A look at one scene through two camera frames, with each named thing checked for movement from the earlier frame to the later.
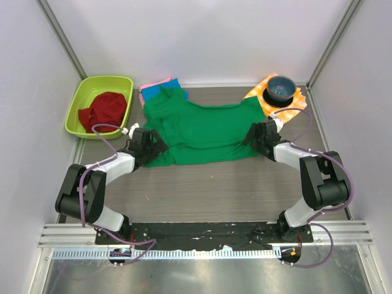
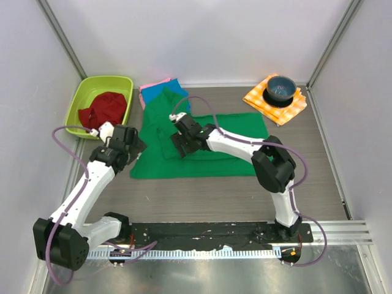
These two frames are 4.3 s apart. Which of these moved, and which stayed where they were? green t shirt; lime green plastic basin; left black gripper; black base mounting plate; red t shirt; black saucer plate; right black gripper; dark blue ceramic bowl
Moved: right black gripper; green t shirt; left black gripper
Stayed: black base mounting plate; lime green plastic basin; black saucer plate; red t shirt; dark blue ceramic bowl
